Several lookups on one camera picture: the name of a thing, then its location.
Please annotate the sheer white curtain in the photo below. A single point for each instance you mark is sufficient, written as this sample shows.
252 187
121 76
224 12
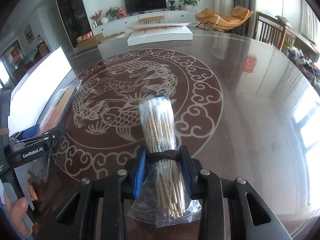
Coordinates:
310 17

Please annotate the red flower branches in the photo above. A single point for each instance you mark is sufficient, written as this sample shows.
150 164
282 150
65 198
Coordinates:
96 16

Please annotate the white flat box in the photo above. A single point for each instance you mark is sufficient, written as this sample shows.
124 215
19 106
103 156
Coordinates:
160 33

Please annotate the red gift box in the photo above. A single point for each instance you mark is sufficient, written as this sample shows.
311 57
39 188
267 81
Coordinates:
122 13

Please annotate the wooden bench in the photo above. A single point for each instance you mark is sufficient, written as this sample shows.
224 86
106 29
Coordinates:
151 18

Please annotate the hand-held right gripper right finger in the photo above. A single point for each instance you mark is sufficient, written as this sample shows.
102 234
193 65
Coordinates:
187 177

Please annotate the orange lounge chair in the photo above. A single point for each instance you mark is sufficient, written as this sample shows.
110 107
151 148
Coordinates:
225 18

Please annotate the book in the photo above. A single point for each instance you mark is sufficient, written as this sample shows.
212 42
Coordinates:
62 100

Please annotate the bushy green houseplant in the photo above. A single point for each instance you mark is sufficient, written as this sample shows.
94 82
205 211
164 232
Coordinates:
113 12

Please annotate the person's left hand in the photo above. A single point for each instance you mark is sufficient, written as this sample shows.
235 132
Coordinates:
15 215

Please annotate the wooden side desk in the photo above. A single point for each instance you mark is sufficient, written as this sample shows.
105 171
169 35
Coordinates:
302 41

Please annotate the dark display cabinet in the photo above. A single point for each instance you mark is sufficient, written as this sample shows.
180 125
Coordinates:
72 12

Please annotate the wooden slatted chair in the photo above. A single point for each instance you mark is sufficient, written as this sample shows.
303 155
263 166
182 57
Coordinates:
271 32

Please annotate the clutter of small bottles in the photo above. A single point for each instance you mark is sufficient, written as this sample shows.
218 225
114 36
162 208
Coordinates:
305 62

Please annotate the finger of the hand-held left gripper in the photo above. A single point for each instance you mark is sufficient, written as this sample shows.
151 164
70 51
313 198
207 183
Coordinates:
53 136
32 132

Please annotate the white round vase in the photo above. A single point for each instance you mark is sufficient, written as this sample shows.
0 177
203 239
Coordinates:
104 20

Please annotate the black television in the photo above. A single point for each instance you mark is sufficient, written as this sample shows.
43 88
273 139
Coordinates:
145 1

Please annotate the small potted plant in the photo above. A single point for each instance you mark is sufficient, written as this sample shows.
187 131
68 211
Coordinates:
172 4

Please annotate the dark elastic band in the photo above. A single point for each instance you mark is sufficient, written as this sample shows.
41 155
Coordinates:
162 155

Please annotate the white television cabinet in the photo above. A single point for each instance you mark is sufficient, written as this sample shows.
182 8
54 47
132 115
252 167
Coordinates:
115 26

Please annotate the cotton swab pack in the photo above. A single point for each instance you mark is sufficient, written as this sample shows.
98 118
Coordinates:
156 130

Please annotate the open cardboard box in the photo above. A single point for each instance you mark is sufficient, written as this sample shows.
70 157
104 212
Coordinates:
90 41

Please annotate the framed wall painting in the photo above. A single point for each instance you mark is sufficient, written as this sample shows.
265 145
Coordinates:
29 33

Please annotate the large green potted plant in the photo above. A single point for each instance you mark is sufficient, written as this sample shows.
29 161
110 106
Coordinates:
188 0

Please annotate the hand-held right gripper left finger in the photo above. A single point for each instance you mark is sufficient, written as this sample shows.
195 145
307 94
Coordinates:
140 175

